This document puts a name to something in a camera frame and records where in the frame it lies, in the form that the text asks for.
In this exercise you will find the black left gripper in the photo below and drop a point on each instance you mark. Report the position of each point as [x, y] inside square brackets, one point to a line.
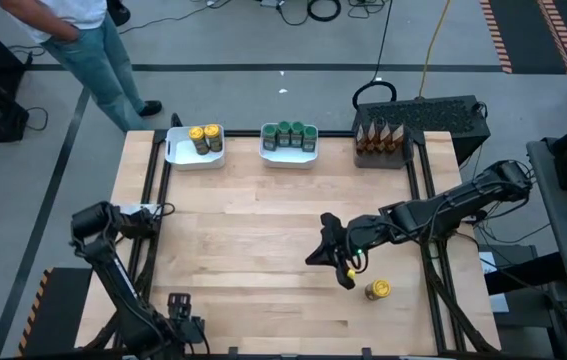
[194, 327]

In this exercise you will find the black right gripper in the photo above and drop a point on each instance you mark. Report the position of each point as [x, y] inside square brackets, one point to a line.
[339, 250]

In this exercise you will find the green-lid spice jar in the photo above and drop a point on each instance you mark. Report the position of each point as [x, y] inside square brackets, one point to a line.
[269, 138]
[297, 135]
[309, 139]
[283, 135]

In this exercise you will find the yellow-lid spice jar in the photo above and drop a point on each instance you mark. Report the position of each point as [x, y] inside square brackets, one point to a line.
[378, 289]
[198, 140]
[213, 138]

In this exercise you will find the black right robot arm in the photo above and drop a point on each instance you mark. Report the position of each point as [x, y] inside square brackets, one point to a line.
[443, 210]

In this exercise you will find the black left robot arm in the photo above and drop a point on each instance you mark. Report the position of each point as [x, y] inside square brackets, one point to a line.
[123, 290]

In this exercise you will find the person's forearm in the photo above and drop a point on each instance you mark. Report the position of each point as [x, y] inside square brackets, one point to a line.
[43, 22]

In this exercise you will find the small yellow gripper marker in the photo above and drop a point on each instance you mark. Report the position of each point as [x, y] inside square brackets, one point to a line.
[351, 274]

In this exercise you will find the white plastic bin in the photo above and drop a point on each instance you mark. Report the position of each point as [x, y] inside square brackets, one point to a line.
[288, 160]
[178, 150]

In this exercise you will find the black floor mat orange stripes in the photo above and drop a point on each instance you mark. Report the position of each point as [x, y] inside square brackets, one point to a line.
[523, 30]
[63, 310]

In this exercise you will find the black shoe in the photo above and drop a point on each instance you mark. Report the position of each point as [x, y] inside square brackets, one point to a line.
[150, 108]

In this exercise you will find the person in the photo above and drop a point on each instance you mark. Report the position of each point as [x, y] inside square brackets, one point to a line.
[98, 65]

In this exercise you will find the black aluminium rig frame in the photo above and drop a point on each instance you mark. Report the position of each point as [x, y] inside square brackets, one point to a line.
[240, 134]

